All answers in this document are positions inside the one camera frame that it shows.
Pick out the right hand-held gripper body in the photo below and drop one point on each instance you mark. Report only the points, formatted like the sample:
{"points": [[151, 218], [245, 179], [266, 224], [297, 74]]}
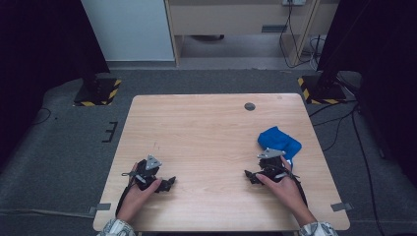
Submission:
{"points": [[271, 165]]}

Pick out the person's right hand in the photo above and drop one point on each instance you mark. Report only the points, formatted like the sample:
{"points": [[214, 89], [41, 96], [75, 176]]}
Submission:
{"points": [[288, 191]]}

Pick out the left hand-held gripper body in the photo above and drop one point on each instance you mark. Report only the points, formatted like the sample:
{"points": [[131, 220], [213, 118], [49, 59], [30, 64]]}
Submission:
{"points": [[149, 165]]}

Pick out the person's left hand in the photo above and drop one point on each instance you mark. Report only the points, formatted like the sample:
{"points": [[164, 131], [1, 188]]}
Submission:
{"points": [[136, 196]]}

